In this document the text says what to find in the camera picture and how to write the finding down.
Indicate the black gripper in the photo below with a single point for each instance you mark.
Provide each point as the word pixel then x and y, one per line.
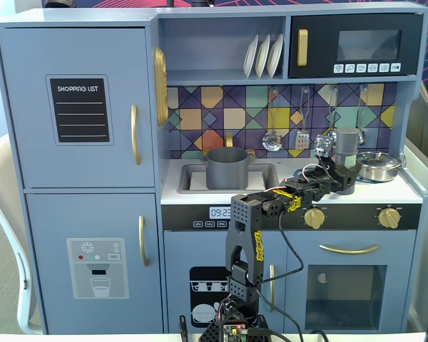
pixel 347 179

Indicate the grey salt shaker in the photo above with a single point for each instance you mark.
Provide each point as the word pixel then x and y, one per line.
pixel 346 146

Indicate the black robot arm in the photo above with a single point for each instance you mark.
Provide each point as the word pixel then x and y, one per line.
pixel 240 213

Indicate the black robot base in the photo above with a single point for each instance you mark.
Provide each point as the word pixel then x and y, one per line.
pixel 210 335

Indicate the steel pot with lid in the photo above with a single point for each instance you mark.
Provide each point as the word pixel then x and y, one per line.
pixel 378 165

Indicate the hanging steel utensil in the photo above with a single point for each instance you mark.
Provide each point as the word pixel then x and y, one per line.
pixel 332 124
pixel 362 137

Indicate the gold stove knob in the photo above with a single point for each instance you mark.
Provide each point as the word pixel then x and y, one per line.
pixel 314 218
pixel 388 217

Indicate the steel spatula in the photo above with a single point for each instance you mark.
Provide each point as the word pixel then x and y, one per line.
pixel 302 140

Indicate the steel slotted spoon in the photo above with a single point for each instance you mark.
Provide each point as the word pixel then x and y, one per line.
pixel 272 142

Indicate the grey sink basin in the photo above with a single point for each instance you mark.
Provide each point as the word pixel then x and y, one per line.
pixel 264 178

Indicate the beige partition panel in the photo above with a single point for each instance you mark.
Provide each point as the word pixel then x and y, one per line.
pixel 426 178

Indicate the blue oven door with window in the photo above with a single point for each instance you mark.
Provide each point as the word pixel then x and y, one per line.
pixel 299 249

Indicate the gold tap knob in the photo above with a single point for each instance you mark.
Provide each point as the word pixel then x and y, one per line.
pixel 250 152

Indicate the grey cooking pot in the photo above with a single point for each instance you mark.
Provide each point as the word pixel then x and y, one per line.
pixel 226 171

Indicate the gold faucet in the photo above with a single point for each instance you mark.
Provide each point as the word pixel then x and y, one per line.
pixel 229 140

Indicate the black toy microwave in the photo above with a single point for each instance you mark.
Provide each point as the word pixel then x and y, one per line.
pixel 321 42

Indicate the white plate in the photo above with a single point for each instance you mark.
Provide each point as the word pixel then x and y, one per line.
pixel 262 57
pixel 274 55
pixel 249 57

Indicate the blue dishwasher door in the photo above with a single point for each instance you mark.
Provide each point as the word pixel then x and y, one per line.
pixel 185 249

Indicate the blue toy kitchen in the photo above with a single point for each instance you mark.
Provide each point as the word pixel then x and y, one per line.
pixel 214 46

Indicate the controller circuit board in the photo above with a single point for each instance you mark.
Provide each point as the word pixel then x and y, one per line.
pixel 232 333

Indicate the gold toy telephone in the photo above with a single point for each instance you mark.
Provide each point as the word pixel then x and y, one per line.
pixel 160 85

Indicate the black object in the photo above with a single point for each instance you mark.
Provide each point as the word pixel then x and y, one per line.
pixel 201 3

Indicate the blue fridge door with dispenser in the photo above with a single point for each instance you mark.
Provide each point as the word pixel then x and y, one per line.
pixel 50 221

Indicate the blue fridge door with chalkboard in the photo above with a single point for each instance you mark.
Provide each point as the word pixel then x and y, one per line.
pixel 28 107

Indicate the dark round object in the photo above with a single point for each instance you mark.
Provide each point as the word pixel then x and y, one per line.
pixel 58 3

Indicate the white chair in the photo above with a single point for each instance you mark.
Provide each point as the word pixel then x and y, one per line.
pixel 0 167

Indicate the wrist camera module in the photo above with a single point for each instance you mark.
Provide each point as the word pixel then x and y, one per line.
pixel 324 145

